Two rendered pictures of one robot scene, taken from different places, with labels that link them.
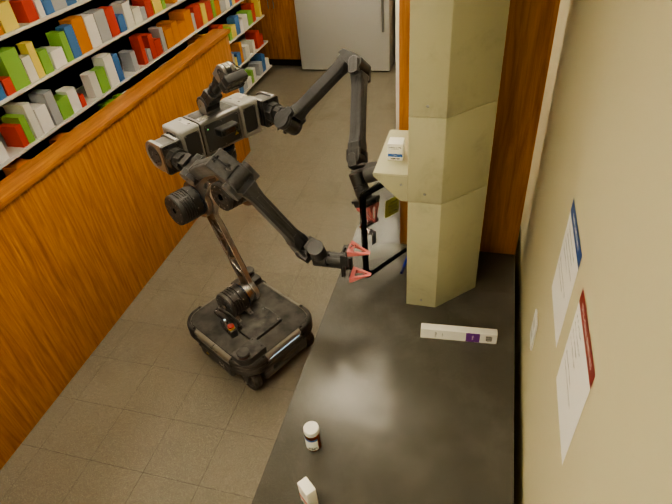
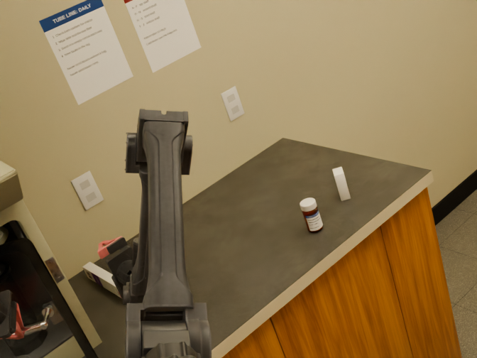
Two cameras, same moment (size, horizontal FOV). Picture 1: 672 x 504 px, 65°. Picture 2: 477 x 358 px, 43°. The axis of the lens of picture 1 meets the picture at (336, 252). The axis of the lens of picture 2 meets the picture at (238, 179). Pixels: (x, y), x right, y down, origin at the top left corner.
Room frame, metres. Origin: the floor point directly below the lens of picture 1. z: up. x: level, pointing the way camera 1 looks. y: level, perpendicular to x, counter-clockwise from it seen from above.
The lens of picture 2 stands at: (2.10, 1.02, 1.92)
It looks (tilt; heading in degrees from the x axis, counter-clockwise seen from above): 26 degrees down; 222
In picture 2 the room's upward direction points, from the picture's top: 20 degrees counter-clockwise
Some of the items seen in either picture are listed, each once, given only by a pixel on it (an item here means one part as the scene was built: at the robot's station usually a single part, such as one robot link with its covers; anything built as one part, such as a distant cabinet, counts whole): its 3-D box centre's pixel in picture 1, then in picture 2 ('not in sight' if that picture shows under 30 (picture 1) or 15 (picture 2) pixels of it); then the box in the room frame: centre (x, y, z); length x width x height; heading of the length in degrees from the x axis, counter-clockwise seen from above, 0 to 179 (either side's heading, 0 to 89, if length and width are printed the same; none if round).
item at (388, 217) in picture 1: (390, 221); (6, 328); (1.65, -0.22, 1.19); 0.30 x 0.01 x 0.40; 129
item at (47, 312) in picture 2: not in sight; (31, 324); (1.63, -0.14, 1.20); 0.10 x 0.05 x 0.03; 129
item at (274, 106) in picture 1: (276, 113); not in sight; (2.17, 0.20, 1.45); 0.09 x 0.08 x 0.12; 133
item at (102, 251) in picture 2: (357, 254); (111, 253); (1.41, -0.07, 1.24); 0.09 x 0.07 x 0.07; 72
